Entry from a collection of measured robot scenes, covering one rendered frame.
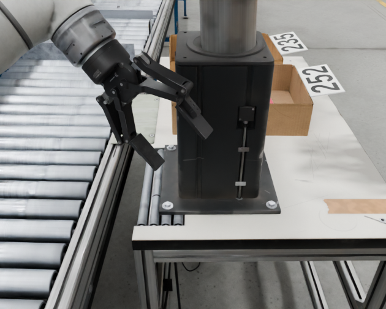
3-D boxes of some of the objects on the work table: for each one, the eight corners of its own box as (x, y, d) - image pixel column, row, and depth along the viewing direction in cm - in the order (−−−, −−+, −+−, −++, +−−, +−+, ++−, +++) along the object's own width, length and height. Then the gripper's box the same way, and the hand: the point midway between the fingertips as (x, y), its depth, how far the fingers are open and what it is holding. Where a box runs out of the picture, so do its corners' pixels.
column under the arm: (261, 147, 106) (276, 22, 87) (280, 214, 84) (306, 67, 65) (165, 148, 105) (158, 22, 87) (158, 215, 84) (149, 68, 65)
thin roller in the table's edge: (149, 230, 83) (148, 223, 82) (157, 154, 106) (157, 148, 105) (158, 230, 83) (158, 223, 82) (165, 154, 106) (164, 148, 105)
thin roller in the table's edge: (136, 230, 83) (136, 223, 82) (147, 154, 106) (147, 148, 105) (146, 230, 83) (146, 223, 82) (155, 154, 106) (155, 148, 105)
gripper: (52, 99, 70) (132, 188, 74) (123, 10, 53) (223, 132, 57) (80, 82, 76) (153, 166, 79) (152, -4, 59) (242, 108, 62)
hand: (178, 146), depth 68 cm, fingers open, 13 cm apart
